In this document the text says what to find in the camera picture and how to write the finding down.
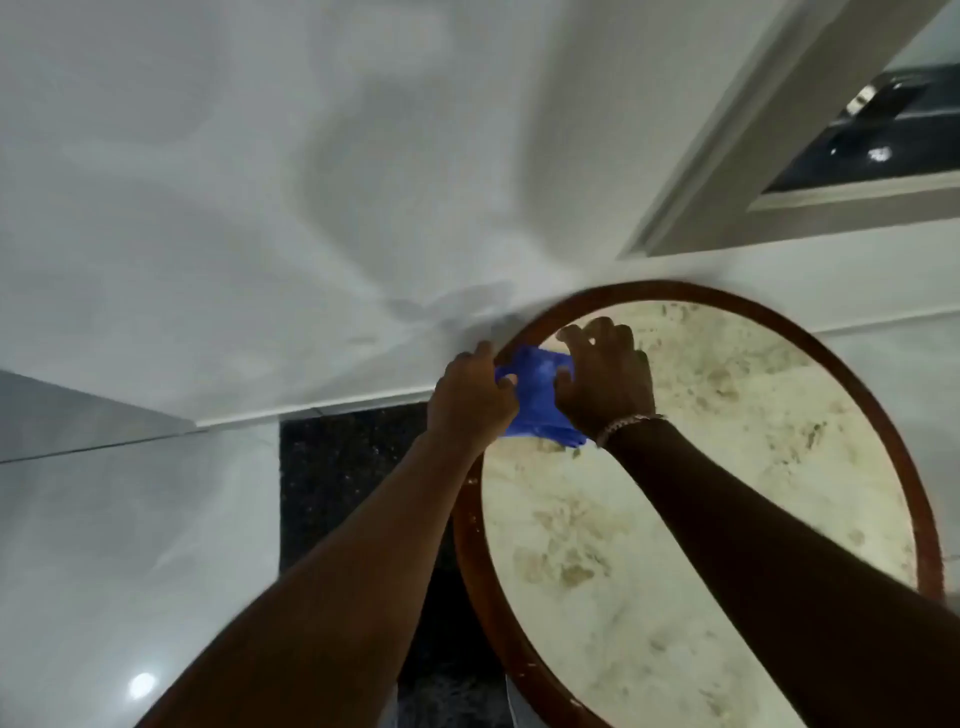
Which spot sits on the blue cleaning cloth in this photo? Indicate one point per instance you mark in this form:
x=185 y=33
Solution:
x=536 y=397

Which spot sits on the person's right forearm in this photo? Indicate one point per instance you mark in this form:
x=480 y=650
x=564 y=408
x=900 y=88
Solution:
x=787 y=570

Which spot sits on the dark glass door panel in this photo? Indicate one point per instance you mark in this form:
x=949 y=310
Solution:
x=877 y=135

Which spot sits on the person's left thumb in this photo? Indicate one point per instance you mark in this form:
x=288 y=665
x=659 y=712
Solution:
x=507 y=381

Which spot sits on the person's right hand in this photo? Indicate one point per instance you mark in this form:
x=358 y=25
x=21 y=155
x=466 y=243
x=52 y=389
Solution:
x=607 y=382

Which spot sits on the person's right fingers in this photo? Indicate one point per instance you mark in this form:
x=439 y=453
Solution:
x=592 y=334

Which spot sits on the white door frame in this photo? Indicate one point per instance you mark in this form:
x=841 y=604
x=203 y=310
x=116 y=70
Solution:
x=780 y=142

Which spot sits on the person's left hand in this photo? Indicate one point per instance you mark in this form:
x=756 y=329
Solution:
x=469 y=397

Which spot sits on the round marble table with wooden rim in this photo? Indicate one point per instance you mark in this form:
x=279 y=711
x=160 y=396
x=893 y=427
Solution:
x=697 y=525

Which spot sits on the person's left forearm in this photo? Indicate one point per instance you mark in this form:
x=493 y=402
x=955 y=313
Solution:
x=337 y=592

